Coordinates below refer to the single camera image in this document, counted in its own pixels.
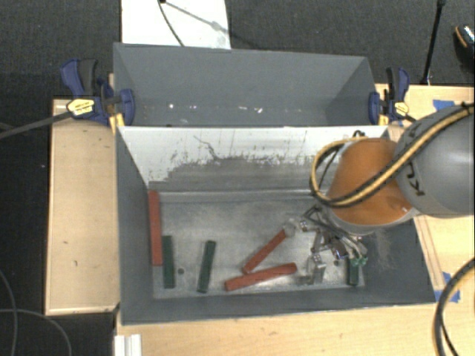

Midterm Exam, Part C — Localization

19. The grey metal bin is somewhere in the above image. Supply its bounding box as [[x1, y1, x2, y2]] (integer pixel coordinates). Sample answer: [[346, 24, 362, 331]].
[[112, 42, 437, 326]]

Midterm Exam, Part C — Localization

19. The pale wood board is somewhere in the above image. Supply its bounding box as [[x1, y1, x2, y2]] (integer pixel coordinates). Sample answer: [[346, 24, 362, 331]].
[[44, 98, 122, 317]]

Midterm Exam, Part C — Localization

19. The red-brown flat block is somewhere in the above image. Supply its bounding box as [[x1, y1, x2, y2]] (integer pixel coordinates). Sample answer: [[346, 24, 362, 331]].
[[223, 262, 298, 293], [241, 228, 289, 275], [148, 190, 165, 267]]

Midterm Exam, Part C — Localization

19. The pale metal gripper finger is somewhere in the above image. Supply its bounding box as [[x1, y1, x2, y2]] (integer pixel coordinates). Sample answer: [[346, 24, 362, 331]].
[[298, 254, 328, 286], [283, 217, 309, 237]]

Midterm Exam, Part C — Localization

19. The dark green flat block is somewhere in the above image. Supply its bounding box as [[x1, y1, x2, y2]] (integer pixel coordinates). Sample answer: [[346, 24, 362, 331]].
[[161, 235, 177, 290], [346, 258, 363, 287], [196, 240, 217, 294]]

